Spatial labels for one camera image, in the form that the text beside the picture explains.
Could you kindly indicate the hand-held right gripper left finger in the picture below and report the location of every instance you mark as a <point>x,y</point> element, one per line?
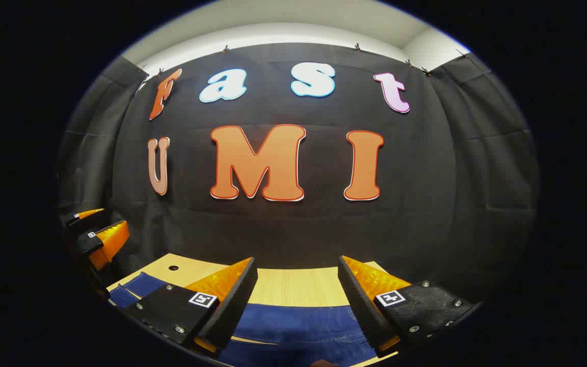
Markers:
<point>235,306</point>

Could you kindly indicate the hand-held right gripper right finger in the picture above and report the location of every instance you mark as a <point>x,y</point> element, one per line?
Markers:
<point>362,311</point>

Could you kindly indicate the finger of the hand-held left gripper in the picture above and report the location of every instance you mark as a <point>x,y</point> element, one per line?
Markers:
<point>87,244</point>
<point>83,219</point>

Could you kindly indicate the blue denim jeans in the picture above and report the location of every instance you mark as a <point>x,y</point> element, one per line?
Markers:
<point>293,331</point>

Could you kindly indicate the black backdrop cloth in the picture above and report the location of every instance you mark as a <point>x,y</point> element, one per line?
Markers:
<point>283,229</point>

